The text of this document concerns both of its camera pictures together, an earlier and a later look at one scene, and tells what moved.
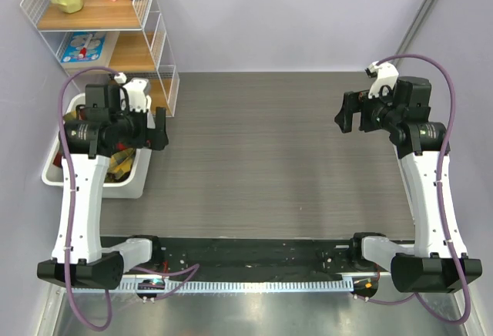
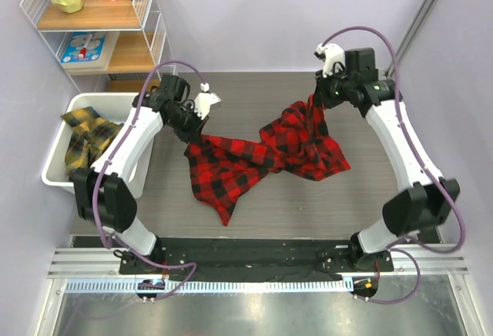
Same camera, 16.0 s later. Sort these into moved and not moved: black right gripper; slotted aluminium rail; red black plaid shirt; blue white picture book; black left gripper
Moved: black right gripper; black left gripper; red black plaid shirt
Not moved: slotted aluminium rail; blue white picture book
